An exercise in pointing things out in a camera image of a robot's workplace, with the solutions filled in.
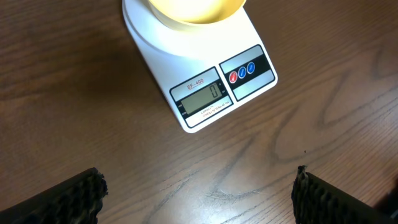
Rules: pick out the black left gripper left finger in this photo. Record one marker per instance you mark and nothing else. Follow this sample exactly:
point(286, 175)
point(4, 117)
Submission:
point(78, 199)

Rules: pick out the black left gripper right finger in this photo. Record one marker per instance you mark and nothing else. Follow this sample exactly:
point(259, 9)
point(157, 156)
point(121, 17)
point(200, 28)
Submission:
point(318, 202)

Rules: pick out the white digital kitchen scale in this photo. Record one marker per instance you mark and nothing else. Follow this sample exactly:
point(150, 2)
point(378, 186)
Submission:
point(203, 74)

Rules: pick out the yellow plastic bowl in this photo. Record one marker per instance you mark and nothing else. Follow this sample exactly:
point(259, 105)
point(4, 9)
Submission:
point(194, 14)

